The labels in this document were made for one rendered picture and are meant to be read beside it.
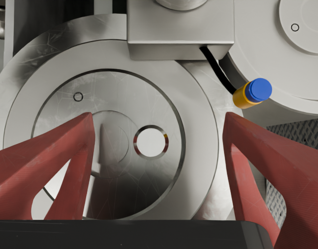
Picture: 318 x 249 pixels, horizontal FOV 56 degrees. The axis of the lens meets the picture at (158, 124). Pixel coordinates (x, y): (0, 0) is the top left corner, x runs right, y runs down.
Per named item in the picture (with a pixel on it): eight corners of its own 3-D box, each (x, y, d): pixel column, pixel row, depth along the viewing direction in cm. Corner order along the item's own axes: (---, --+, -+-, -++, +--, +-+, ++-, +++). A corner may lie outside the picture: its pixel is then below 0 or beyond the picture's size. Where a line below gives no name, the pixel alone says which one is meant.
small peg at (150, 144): (132, 125, 12) (168, 123, 12) (136, 128, 14) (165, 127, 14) (133, 161, 12) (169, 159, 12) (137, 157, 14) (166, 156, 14)
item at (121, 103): (27, 69, 15) (182, 65, 15) (42, 78, 17) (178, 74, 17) (28, 227, 14) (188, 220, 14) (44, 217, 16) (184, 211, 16)
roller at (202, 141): (232, 54, 16) (204, 269, 16) (183, 109, 42) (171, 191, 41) (22, 23, 16) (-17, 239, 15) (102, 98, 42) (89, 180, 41)
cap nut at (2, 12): (8, 8, 48) (7, 35, 48) (18, 17, 52) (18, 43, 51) (-15, 7, 48) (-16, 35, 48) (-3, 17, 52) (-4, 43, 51)
